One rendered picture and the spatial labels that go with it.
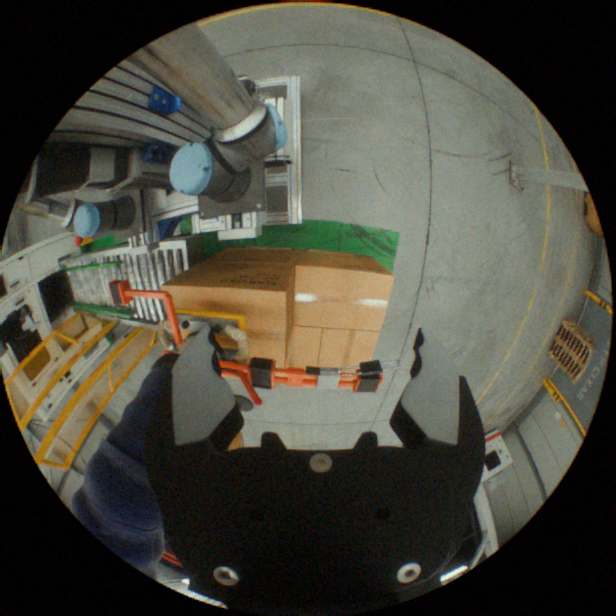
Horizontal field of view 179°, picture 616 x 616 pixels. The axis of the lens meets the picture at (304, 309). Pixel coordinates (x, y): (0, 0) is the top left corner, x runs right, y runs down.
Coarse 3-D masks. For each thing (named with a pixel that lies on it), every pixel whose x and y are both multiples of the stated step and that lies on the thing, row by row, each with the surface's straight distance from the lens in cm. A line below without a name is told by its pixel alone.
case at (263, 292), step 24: (216, 264) 119; (240, 264) 114; (264, 264) 112; (168, 288) 97; (192, 288) 89; (216, 288) 83; (240, 288) 79; (264, 288) 78; (288, 288) 82; (240, 312) 83; (264, 312) 80; (288, 312) 91; (216, 336) 95; (264, 336) 86; (288, 336) 103
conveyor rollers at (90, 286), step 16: (112, 256) 200; (128, 256) 178; (144, 256) 166; (160, 256) 153; (176, 256) 140; (80, 272) 272; (96, 272) 232; (112, 272) 203; (144, 272) 167; (160, 272) 154; (176, 272) 143; (80, 288) 292; (96, 288) 243; (160, 288) 159; (96, 304) 264; (112, 304) 225; (128, 304) 202; (144, 304) 181; (160, 304) 169
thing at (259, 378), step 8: (256, 360) 64; (264, 360) 64; (272, 360) 64; (248, 368) 63; (256, 368) 62; (264, 368) 61; (272, 368) 62; (248, 376) 65; (256, 376) 66; (264, 376) 65; (272, 376) 62; (256, 384) 69; (264, 384) 68; (272, 384) 65
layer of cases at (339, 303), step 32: (224, 256) 139; (256, 256) 133; (288, 256) 134; (320, 256) 141; (320, 288) 117; (352, 288) 119; (384, 288) 124; (320, 320) 126; (352, 320) 129; (288, 352) 142; (320, 352) 141; (352, 352) 144
